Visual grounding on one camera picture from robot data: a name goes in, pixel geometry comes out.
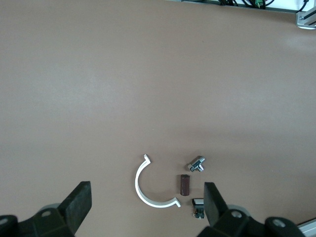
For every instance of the green connector plug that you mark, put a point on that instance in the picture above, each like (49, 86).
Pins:
(259, 3)

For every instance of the small white rectangular switch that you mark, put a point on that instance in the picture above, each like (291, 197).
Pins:
(198, 202)

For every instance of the brown cylinder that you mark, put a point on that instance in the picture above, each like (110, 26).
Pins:
(184, 185)

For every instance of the aluminium profile post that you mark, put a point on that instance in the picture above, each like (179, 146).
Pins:
(307, 18)

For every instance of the white compartment tray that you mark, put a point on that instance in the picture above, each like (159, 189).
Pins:
(309, 229)

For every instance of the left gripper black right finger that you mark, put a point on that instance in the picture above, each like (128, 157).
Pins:
(213, 205)

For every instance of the white semicircular pipe clamp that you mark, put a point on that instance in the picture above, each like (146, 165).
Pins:
(137, 185)

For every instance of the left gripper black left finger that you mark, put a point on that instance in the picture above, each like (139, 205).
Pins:
(74, 205)

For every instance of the chrome metal fitting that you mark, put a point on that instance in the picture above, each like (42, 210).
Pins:
(196, 164)

